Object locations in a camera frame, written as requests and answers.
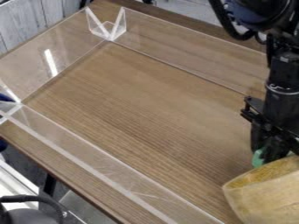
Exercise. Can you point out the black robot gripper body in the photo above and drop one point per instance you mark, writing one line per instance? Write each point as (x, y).
(276, 113)

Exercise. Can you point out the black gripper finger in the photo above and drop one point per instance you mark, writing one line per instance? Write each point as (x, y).
(257, 137)
(276, 149)

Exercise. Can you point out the green rectangular block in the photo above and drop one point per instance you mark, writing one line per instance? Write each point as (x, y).
(257, 157)

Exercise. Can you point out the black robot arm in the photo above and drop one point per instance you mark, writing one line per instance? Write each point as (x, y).
(271, 22)

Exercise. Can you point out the brown wooden bowl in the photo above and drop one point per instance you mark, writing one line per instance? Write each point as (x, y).
(263, 195)

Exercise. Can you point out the grey metal plate with screw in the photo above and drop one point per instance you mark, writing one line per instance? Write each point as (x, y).
(81, 212)

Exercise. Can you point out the black table leg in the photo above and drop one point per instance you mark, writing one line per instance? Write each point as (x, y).
(49, 184)

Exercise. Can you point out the blue object at left edge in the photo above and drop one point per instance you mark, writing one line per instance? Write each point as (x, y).
(5, 98)

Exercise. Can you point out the clear acrylic front wall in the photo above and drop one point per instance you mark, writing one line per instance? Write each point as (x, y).
(128, 146)

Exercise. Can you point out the clear acrylic corner bracket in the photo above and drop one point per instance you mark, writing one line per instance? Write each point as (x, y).
(107, 30)

